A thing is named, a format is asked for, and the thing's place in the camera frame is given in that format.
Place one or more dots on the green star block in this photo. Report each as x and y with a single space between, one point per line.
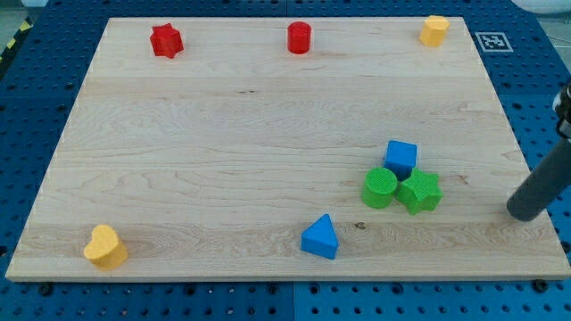
420 191

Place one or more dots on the yellow hexagon block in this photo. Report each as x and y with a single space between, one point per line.
434 31

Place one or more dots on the yellow heart block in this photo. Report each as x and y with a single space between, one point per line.
105 250

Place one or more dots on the red cylinder block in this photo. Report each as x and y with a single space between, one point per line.
298 37

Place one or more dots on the blue cube block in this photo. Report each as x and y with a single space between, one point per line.
400 158

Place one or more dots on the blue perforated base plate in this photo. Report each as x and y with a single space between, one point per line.
42 82

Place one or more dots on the wooden board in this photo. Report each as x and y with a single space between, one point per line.
210 165

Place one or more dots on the green cylinder block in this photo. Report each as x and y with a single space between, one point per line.
379 188

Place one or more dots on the red star block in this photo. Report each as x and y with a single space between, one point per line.
166 41

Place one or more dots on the white fiducial marker tag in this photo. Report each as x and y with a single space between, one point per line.
493 42

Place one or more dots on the blue triangle block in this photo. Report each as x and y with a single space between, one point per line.
320 238

